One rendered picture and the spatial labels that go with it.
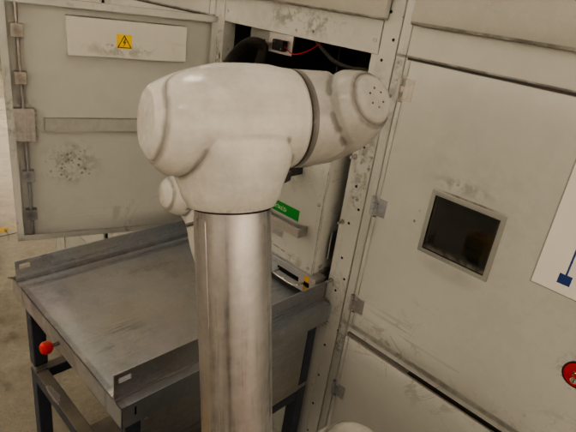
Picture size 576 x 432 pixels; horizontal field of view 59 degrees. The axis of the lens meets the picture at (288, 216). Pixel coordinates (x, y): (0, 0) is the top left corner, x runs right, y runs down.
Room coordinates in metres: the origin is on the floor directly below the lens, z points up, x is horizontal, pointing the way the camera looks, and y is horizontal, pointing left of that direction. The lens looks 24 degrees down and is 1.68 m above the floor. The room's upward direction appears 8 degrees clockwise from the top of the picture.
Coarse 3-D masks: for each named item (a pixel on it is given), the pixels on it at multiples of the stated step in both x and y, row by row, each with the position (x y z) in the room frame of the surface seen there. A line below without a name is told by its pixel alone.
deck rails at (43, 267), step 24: (120, 240) 1.40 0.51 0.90; (144, 240) 1.47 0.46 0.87; (168, 240) 1.54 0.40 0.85; (48, 264) 1.24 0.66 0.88; (72, 264) 1.29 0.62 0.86; (96, 264) 1.32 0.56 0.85; (312, 288) 1.26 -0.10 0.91; (288, 312) 1.19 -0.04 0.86; (168, 360) 0.90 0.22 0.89; (192, 360) 0.95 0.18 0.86; (120, 384) 0.81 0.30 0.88; (144, 384) 0.86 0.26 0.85
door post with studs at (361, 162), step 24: (384, 24) 1.30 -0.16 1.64; (384, 48) 1.29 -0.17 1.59; (384, 72) 1.28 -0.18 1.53; (360, 168) 1.29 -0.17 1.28; (360, 192) 1.28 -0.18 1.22; (360, 216) 1.27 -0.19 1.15; (336, 240) 1.31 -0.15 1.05; (336, 264) 1.30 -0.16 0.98; (336, 288) 1.29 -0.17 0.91; (336, 312) 1.27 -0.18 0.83; (312, 408) 1.29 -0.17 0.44
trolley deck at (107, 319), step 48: (48, 288) 1.17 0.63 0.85; (96, 288) 1.20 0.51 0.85; (144, 288) 1.23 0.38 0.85; (192, 288) 1.27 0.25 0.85; (288, 288) 1.35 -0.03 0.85; (48, 336) 1.03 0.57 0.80; (96, 336) 1.00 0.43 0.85; (144, 336) 1.02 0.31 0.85; (192, 336) 1.05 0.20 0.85; (288, 336) 1.16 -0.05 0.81; (96, 384) 0.86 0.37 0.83; (192, 384) 0.92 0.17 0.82
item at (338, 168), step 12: (348, 156) 1.36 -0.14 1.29; (336, 168) 1.33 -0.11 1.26; (348, 168) 1.37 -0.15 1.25; (336, 180) 1.33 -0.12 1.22; (336, 192) 1.34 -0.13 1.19; (324, 204) 1.31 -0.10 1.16; (336, 204) 1.35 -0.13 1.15; (324, 216) 1.31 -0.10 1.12; (336, 216) 1.36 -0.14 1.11; (324, 228) 1.32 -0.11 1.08; (336, 228) 1.36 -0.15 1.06; (324, 240) 1.33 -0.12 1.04; (324, 252) 1.34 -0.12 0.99; (324, 264) 1.34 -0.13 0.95
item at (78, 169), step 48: (0, 0) 1.41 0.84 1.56; (48, 0) 1.47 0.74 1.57; (0, 48) 1.40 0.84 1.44; (48, 48) 1.49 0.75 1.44; (96, 48) 1.53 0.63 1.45; (144, 48) 1.60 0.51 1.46; (192, 48) 1.70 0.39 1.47; (48, 96) 1.49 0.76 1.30; (96, 96) 1.55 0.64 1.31; (48, 144) 1.48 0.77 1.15; (96, 144) 1.55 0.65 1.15; (48, 192) 1.48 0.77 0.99; (96, 192) 1.55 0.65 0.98; (144, 192) 1.63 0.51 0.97
